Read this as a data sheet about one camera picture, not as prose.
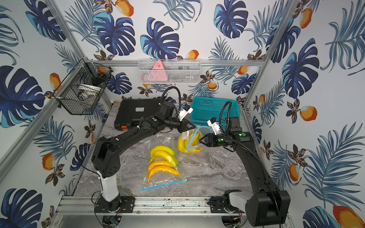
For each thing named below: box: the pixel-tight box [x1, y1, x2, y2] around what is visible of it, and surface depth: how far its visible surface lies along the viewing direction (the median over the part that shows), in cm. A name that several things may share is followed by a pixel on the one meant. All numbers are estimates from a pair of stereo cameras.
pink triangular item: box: [144, 59, 168, 82], surface depth 92 cm
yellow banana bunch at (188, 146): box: [177, 132, 204, 156], surface depth 80 cm
